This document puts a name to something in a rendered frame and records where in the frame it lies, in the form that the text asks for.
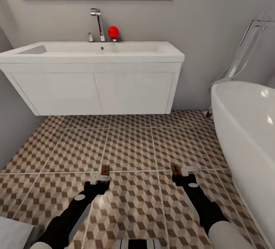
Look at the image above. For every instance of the mousetrap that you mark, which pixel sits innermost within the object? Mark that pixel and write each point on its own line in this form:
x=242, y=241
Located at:
x=105, y=171
x=175, y=169

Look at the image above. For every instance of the serving cart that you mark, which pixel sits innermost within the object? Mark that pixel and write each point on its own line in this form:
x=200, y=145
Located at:
x=15, y=234

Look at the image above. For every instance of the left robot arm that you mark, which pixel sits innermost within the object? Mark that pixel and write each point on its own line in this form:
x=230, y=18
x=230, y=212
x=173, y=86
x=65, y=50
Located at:
x=61, y=230

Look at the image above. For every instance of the furniture sink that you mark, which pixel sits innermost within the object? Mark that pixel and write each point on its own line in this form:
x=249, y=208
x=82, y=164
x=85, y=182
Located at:
x=95, y=77

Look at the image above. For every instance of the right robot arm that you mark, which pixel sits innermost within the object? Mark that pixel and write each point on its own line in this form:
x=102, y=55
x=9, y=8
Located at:
x=221, y=233

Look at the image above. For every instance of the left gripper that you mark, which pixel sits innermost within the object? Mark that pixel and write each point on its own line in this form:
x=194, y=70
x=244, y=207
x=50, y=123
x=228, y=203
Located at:
x=98, y=189

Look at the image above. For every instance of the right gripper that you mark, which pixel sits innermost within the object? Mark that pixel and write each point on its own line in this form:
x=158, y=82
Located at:
x=179, y=179

